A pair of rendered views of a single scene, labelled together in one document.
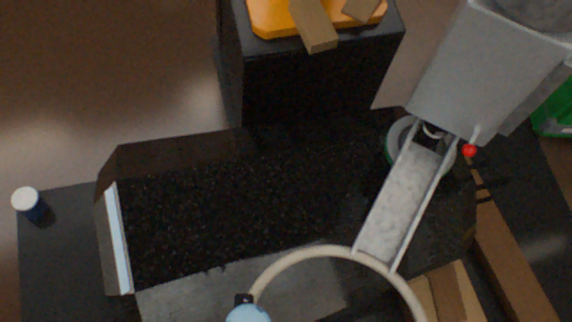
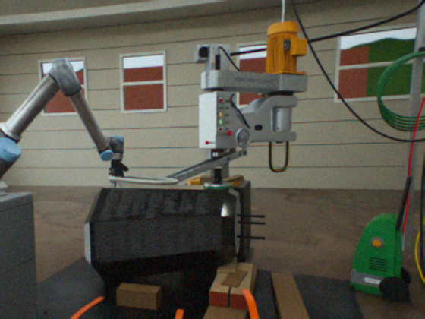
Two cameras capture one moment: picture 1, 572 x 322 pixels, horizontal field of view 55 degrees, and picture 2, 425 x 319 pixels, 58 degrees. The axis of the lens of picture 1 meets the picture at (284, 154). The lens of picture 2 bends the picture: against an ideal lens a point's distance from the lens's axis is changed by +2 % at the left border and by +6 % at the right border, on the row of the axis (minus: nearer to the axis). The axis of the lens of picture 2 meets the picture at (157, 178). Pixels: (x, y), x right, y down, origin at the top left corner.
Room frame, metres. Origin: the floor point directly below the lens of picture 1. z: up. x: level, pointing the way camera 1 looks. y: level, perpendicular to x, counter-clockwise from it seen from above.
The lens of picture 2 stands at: (-1.57, -2.06, 1.18)
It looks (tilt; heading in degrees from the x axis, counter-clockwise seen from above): 6 degrees down; 44
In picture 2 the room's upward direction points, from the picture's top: 1 degrees counter-clockwise
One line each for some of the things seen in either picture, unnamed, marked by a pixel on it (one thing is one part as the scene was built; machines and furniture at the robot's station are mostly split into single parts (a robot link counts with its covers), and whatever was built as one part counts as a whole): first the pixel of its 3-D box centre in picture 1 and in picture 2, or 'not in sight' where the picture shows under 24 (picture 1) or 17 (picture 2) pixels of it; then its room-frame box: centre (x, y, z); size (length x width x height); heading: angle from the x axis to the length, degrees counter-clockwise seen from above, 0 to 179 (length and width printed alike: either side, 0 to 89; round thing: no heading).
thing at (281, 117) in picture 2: not in sight; (279, 120); (1.43, -0.60, 1.32); 0.19 x 0.19 x 0.20
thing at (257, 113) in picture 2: not in sight; (256, 124); (1.17, -0.53, 1.28); 0.74 x 0.23 x 0.49; 163
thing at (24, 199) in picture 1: (29, 203); not in sight; (0.57, 0.99, 0.08); 0.10 x 0.10 x 0.13
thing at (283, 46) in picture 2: not in sight; (283, 51); (1.43, -0.61, 1.88); 0.31 x 0.28 x 0.40; 73
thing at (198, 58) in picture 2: not in sight; (201, 54); (1.39, 0.19, 2.00); 0.20 x 0.18 x 0.15; 24
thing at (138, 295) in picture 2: not in sight; (139, 295); (0.13, -0.19, 0.07); 0.30 x 0.12 x 0.12; 117
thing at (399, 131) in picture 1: (421, 146); (217, 184); (0.80, -0.40, 0.82); 0.21 x 0.21 x 0.01
